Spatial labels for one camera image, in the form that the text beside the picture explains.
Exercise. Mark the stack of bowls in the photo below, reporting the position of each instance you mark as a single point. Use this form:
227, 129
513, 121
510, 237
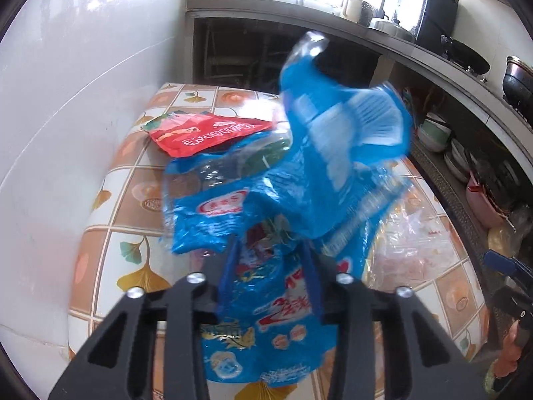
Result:
434, 135

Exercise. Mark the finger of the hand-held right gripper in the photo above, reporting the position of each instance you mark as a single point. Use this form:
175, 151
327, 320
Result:
501, 261

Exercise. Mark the clear plastic bag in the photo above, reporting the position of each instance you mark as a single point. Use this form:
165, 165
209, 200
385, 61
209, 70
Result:
412, 241

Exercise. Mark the black microwave oven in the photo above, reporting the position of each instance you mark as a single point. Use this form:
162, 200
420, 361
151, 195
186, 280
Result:
435, 12

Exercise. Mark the pink plastic basin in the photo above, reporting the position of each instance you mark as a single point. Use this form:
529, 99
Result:
485, 206

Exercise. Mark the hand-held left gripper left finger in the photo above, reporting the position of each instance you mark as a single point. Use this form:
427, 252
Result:
228, 275

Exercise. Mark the white mug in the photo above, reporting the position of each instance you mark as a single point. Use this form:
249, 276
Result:
353, 9

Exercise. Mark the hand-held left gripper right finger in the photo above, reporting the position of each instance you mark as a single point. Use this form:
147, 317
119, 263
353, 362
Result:
312, 283

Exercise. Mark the black cooking pot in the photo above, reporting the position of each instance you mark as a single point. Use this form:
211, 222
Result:
518, 83

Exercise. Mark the blue plastic packaging bag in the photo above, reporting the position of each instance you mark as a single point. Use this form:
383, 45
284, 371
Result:
316, 175

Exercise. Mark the stack of plates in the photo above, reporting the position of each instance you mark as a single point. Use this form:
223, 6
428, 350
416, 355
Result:
457, 162

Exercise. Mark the ginkgo print tablecloth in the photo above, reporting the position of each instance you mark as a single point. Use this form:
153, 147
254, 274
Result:
137, 183

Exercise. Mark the black wok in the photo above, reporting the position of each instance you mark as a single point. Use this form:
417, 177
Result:
468, 60

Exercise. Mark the person's right hand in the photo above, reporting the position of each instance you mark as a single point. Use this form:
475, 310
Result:
510, 335

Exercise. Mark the green plastic bottle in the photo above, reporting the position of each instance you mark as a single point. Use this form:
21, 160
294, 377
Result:
268, 150

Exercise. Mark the metal pot lid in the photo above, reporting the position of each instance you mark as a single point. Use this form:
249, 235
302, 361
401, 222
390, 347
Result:
389, 27

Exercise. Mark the red snack packet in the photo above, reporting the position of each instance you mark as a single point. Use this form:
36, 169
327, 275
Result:
195, 133

